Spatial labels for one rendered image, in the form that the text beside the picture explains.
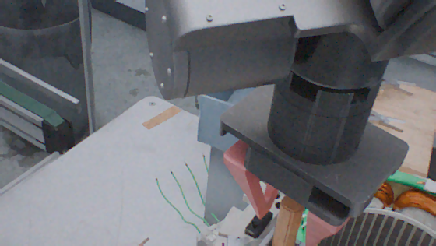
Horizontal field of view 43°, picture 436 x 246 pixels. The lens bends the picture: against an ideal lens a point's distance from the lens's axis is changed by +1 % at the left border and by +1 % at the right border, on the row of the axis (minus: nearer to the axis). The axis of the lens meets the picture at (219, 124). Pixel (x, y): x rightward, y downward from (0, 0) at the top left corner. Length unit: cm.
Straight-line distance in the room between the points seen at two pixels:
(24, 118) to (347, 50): 105
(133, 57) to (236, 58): 257
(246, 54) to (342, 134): 9
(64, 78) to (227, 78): 183
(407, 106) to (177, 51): 61
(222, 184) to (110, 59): 197
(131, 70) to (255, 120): 238
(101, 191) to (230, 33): 80
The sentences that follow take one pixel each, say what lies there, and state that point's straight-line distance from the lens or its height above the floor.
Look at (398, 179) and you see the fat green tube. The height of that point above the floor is 115.
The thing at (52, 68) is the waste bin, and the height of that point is 40.
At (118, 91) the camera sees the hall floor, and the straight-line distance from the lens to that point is 256.
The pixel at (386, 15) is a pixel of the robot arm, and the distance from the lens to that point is 22.
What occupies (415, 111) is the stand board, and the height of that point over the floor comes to 106.
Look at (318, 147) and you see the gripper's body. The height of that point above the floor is 131.
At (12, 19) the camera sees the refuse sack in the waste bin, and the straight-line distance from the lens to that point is 227.
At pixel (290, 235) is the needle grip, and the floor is 120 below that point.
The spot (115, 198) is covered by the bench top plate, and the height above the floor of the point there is 78.
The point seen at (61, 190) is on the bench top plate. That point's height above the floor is 78.
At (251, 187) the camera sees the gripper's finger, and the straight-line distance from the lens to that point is 37.
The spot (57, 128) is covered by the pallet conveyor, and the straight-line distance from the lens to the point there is 119.
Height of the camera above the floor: 151
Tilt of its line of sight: 39 degrees down
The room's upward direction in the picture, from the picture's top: 6 degrees clockwise
